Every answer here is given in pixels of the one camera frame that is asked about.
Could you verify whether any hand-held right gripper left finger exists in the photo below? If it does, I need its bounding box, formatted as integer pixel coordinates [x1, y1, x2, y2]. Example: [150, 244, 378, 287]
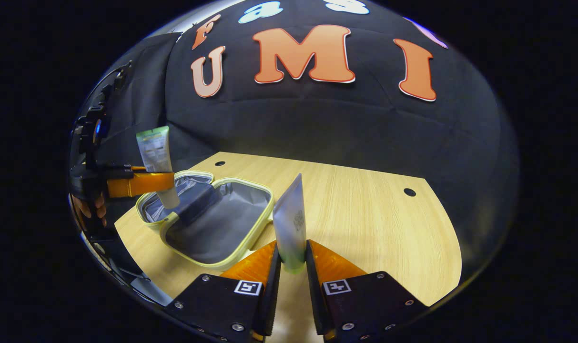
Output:
[164, 240, 282, 343]

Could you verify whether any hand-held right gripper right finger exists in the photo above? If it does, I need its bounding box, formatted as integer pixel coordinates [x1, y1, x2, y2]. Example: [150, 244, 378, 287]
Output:
[305, 240, 430, 343]

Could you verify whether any white tube with green label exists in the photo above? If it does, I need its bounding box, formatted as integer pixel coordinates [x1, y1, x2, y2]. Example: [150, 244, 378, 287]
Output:
[135, 126, 181, 210]

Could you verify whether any silver tube with green cap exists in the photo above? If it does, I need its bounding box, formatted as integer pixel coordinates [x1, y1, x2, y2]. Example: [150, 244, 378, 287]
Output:
[272, 173, 308, 274]

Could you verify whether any black backdrop cloth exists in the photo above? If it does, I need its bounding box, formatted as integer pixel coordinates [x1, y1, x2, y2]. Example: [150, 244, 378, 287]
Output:
[96, 0, 520, 286]

